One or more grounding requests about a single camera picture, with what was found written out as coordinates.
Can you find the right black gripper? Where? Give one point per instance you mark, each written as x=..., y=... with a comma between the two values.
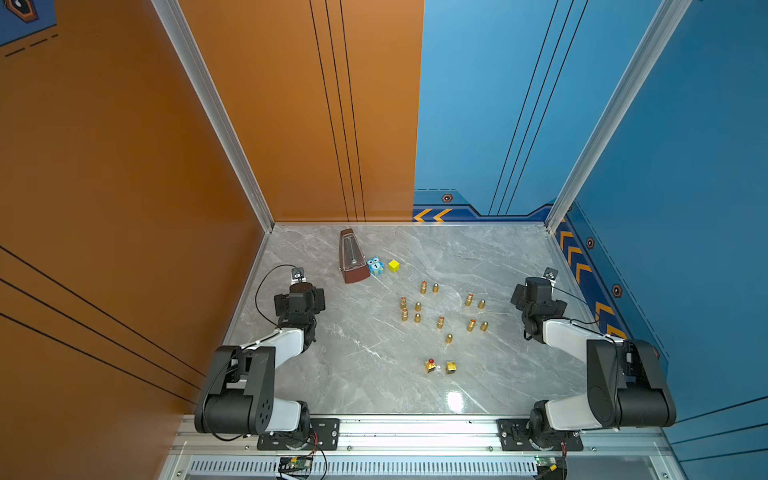
x=518, y=296

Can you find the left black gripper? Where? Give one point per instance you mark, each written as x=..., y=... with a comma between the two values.
x=280, y=306

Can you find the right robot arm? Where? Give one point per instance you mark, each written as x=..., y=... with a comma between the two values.
x=626, y=386

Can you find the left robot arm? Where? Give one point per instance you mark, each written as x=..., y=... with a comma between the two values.
x=238, y=396

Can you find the dark red metronome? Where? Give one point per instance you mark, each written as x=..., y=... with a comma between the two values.
x=353, y=265

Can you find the blue owl toy cube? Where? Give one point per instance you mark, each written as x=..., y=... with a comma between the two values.
x=375, y=266

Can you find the left green circuit board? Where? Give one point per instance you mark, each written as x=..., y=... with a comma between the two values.
x=295, y=467

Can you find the green circuit board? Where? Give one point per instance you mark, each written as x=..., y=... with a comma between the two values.
x=557, y=469
x=295, y=467

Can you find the right green circuit board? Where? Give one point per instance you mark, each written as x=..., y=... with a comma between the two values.
x=557, y=469

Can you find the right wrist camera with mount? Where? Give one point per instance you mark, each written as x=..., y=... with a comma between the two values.
x=550, y=274

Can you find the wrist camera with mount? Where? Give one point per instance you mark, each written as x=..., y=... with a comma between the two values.
x=550, y=274
x=297, y=275

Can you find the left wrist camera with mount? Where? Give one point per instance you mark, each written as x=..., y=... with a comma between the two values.
x=297, y=275

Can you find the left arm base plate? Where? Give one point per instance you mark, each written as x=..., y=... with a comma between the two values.
x=321, y=433

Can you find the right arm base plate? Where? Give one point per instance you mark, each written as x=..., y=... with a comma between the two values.
x=518, y=435

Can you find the front aluminium rail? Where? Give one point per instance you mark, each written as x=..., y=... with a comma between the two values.
x=423, y=447

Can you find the left aluminium corner post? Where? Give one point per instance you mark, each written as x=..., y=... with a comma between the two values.
x=182, y=39

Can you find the aluminium corner post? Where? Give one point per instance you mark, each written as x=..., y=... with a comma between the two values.
x=660, y=30
x=182, y=39

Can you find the right aluminium corner post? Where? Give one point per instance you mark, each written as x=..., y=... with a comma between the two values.
x=660, y=30

